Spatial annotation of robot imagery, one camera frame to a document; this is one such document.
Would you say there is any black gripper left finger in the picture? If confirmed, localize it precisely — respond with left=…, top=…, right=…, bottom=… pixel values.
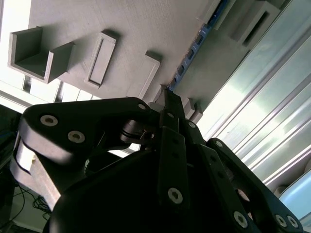
left=10, top=88, right=190, bottom=216

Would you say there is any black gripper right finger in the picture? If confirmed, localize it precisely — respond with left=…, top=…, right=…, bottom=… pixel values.
left=173, top=94, right=305, bottom=233

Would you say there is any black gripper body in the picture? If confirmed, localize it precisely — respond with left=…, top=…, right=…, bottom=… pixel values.
left=43, top=150, right=244, bottom=233

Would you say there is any blue RAM stick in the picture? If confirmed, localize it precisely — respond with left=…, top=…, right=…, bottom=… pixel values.
left=169, top=0, right=231, bottom=92

